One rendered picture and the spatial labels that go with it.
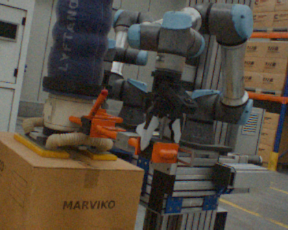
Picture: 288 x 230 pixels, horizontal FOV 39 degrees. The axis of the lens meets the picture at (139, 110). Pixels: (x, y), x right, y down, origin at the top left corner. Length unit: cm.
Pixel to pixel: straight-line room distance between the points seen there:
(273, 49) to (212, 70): 769
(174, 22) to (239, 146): 125
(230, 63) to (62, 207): 80
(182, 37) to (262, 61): 874
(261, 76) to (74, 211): 858
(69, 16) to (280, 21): 848
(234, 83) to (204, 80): 40
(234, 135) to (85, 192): 105
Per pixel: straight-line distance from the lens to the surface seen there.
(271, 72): 958
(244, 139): 221
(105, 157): 148
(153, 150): 100
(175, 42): 104
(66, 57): 148
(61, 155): 141
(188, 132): 176
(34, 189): 127
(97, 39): 149
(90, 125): 130
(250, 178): 185
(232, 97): 167
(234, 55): 156
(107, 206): 140
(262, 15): 1008
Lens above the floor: 122
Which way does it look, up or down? 3 degrees down
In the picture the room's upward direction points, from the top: 10 degrees clockwise
